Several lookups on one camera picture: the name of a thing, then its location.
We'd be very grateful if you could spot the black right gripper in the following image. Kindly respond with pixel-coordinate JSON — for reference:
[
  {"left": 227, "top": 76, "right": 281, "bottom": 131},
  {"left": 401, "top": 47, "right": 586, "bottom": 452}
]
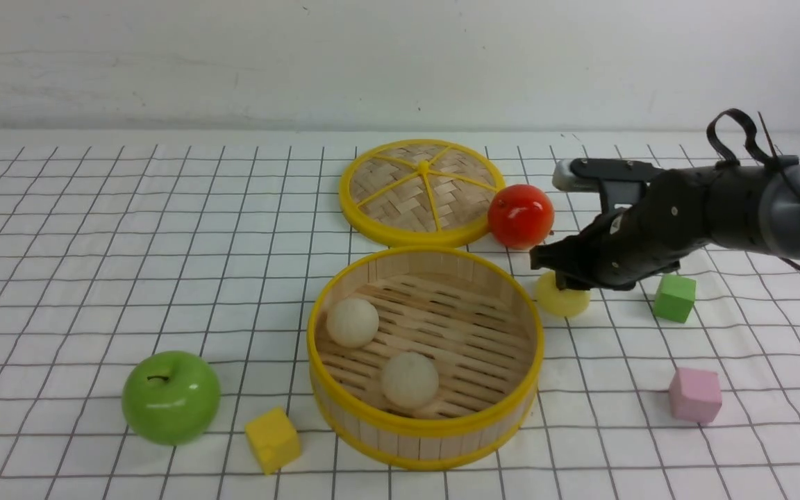
[{"left": 529, "top": 208, "right": 709, "bottom": 291}]

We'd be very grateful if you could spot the yellow bun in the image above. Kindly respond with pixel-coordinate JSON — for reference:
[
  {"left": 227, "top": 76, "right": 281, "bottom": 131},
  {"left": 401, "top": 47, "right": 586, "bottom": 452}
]
[{"left": 533, "top": 270, "right": 591, "bottom": 317}]

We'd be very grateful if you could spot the white bun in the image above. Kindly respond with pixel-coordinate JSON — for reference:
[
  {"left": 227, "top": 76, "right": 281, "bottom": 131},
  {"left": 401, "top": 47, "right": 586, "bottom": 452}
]
[
  {"left": 325, "top": 297, "right": 380, "bottom": 349},
  {"left": 381, "top": 351, "right": 440, "bottom": 410}
]

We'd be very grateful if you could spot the right robot arm black grey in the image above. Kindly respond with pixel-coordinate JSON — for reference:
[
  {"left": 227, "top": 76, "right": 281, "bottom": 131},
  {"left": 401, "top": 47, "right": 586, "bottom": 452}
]
[{"left": 529, "top": 156, "right": 800, "bottom": 291}]

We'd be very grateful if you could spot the woven bamboo steamer lid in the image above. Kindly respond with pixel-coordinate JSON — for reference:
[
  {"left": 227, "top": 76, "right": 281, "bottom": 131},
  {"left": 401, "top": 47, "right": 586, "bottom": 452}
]
[{"left": 337, "top": 139, "right": 507, "bottom": 248}]

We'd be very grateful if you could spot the bamboo steamer tray yellow rim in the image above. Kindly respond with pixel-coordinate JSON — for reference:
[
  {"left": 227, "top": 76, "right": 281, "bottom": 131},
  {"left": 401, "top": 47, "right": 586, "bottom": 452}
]
[{"left": 307, "top": 246, "right": 545, "bottom": 469}]

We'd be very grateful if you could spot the red tomato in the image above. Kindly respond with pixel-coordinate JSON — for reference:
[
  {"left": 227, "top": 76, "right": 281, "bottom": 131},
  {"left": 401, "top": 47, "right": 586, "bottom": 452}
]
[{"left": 487, "top": 184, "right": 555, "bottom": 251}]

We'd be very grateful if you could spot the green cube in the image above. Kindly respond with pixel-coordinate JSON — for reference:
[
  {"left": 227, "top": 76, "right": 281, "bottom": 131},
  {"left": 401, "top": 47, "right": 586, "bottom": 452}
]
[{"left": 653, "top": 274, "right": 697, "bottom": 324}]

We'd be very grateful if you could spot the pink cube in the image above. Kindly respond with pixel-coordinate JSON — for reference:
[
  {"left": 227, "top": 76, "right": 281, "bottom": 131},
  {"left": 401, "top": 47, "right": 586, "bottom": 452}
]
[{"left": 669, "top": 367, "right": 723, "bottom": 424}]

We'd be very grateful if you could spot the yellow cube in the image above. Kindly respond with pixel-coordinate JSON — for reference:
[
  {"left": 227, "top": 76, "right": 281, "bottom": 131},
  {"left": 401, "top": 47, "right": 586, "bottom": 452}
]
[{"left": 244, "top": 408, "right": 302, "bottom": 475}]

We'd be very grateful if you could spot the green apple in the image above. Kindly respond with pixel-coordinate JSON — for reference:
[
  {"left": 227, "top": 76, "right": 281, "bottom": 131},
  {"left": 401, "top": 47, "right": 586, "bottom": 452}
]
[{"left": 122, "top": 351, "right": 220, "bottom": 447}]

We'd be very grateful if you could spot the white checkered tablecloth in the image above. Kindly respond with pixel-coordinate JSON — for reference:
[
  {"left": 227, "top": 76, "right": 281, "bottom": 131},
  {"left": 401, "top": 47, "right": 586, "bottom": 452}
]
[{"left": 0, "top": 132, "right": 800, "bottom": 499}]

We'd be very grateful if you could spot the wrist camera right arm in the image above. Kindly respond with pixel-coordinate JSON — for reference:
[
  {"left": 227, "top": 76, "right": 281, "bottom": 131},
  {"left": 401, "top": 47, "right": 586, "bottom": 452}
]
[{"left": 552, "top": 158, "right": 662, "bottom": 213}]

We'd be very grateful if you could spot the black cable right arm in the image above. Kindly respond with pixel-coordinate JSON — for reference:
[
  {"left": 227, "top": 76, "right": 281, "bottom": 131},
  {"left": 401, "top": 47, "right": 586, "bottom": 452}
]
[{"left": 706, "top": 108, "right": 800, "bottom": 283}]

